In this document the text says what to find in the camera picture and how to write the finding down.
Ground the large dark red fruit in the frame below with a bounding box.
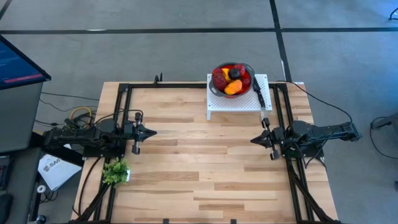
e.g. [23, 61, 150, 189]
[212, 73, 228, 91]

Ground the yellow cable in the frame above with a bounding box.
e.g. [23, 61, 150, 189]
[70, 106, 93, 121]

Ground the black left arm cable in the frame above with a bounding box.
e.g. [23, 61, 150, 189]
[63, 107, 144, 131]

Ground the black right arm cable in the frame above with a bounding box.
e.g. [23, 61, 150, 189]
[275, 80, 354, 126]

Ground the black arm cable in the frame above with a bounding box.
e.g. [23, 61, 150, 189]
[63, 107, 144, 131]
[275, 80, 354, 126]

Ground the large display screen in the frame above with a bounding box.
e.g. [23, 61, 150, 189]
[0, 34, 52, 91]

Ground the white printed booklet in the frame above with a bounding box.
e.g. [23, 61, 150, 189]
[37, 153, 82, 191]

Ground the large orange mango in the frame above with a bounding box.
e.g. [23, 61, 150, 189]
[223, 79, 243, 96]

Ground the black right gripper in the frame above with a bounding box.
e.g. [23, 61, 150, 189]
[250, 117, 287, 161]

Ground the grey furniture foot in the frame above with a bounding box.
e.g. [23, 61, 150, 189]
[371, 111, 398, 130]

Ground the dark operator desk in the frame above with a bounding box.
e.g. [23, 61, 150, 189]
[0, 132, 85, 224]

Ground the black knife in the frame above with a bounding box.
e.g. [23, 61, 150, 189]
[252, 77, 267, 110]

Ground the green plant white pot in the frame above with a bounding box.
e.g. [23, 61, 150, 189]
[101, 157, 131, 187]

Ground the dark bowl of fruit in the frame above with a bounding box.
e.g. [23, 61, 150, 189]
[208, 62, 256, 99]

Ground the black floor cable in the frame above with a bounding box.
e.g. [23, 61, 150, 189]
[369, 116, 398, 160]

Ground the white perforated shelf riser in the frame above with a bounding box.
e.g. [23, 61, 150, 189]
[206, 73, 274, 121]

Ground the black aluminium table frame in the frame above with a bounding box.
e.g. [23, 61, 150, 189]
[71, 81, 343, 224]

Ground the yellow fruit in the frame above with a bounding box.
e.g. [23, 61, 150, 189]
[221, 68, 233, 83]

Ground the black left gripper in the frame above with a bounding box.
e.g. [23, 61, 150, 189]
[124, 112, 157, 156]

